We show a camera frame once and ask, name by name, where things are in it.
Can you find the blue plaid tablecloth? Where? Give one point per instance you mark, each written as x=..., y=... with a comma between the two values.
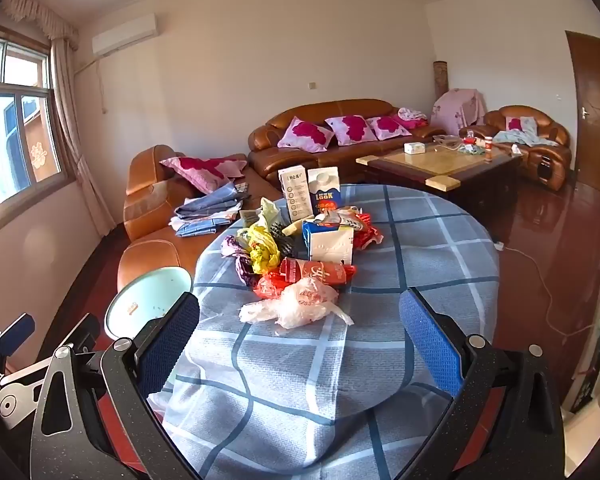
x=305, y=385

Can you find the white plastic bag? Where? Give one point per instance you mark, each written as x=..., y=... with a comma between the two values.
x=300, y=302

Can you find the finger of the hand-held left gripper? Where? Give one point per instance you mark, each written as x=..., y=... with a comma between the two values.
x=20, y=330

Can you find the white air conditioner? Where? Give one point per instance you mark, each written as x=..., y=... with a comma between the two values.
x=125, y=35

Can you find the brown wooden door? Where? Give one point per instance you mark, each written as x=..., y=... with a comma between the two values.
x=595, y=110

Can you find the red plastic bag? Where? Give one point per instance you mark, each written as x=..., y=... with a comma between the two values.
x=320, y=272

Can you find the small pink floral pillow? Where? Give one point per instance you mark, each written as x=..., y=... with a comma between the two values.
x=517, y=123

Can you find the brown leather chaise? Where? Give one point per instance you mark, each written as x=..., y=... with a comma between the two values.
x=150, y=170

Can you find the blue white crushed carton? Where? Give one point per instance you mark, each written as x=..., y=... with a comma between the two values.
x=330, y=245

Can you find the sliding glass window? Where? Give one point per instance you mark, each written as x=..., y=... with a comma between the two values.
x=15, y=135

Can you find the pink cloth cover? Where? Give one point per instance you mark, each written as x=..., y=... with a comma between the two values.
x=455, y=105

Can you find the brown leather armchair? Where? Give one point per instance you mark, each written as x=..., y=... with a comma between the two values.
x=550, y=160

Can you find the white orange printed wrapper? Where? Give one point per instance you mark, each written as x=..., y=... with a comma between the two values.
x=342, y=216

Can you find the brown leather sofa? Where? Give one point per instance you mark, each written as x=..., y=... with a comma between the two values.
x=280, y=160

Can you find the blue white milk carton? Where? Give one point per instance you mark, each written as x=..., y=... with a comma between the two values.
x=324, y=190

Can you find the large pink floral pillow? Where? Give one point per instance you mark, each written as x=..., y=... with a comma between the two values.
x=205, y=167

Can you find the pink curtain valance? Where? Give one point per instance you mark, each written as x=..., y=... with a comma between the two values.
x=35, y=15

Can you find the light blue cloth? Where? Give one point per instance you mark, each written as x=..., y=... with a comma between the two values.
x=525, y=137

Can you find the white tissue box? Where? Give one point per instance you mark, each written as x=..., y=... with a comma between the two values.
x=414, y=148

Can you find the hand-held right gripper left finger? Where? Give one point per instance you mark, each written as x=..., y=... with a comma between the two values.
x=172, y=340

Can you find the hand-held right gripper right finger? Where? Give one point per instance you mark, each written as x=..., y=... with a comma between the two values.
x=430, y=340

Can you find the purple snack wrapper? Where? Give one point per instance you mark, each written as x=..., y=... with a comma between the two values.
x=240, y=260

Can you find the pale green plastic bag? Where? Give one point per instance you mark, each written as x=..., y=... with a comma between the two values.
x=269, y=212

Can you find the grey knitted cloth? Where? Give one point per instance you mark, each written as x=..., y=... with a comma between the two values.
x=282, y=240

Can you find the wooden coffee table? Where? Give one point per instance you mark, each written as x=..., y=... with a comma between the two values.
x=430, y=165

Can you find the rolled bamboo mat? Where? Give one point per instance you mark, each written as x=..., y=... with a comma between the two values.
x=440, y=80

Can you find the white blue tall carton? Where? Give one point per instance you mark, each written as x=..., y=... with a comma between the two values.
x=294, y=192

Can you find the pale yellow foam piece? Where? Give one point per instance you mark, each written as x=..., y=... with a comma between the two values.
x=291, y=229

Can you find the yellow snack wrapper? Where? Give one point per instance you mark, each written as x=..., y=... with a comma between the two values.
x=262, y=252

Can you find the pink crumpled cloth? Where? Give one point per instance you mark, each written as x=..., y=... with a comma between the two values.
x=411, y=116

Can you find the pink curtain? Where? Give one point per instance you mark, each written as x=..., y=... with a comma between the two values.
x=75, y=125

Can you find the red can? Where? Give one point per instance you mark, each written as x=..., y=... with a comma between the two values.
x=488, y=146

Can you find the mint green cartoon bin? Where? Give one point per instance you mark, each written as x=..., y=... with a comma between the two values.
x=145, y=295

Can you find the folded blue bed sheets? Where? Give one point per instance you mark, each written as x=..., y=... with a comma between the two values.
x=205, y=215

